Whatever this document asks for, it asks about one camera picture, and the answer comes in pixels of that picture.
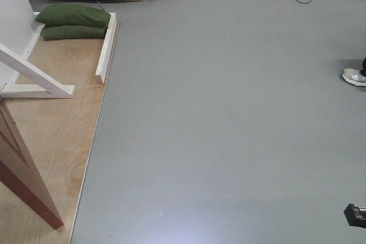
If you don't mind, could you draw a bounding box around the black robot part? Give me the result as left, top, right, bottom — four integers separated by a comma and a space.
344, 203, 366, 229

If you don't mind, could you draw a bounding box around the green sandbag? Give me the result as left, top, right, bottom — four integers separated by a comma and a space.
42, 25, 107, 40
35, 3, 110, 27

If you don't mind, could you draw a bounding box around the white sneaker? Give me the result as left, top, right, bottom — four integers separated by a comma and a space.
342, 69, 365, 87

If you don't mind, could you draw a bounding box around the white wall panel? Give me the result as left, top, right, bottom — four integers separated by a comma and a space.
1, 0, 40, 90

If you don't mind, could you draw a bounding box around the white edge rail far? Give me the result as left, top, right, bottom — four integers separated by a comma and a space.
95, 13, 120, 85

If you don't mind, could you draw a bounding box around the white diagonal brace far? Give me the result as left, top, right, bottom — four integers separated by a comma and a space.
1, 45, 76, 98

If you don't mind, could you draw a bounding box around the lower green sandbag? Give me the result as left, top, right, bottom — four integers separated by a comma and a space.
42, 25, 107, 40

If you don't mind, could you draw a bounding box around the upper green sandbag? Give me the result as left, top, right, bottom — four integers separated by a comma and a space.
35, 3, 110, 27

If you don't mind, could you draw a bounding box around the plywood base board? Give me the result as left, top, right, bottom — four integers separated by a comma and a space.
1, 23, 105, 243

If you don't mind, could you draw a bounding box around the brown wooden door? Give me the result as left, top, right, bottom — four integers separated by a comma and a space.
1, 101, 63, 229

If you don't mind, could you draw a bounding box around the black trouser leg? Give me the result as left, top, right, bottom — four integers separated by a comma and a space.
360, 58, 366, 76

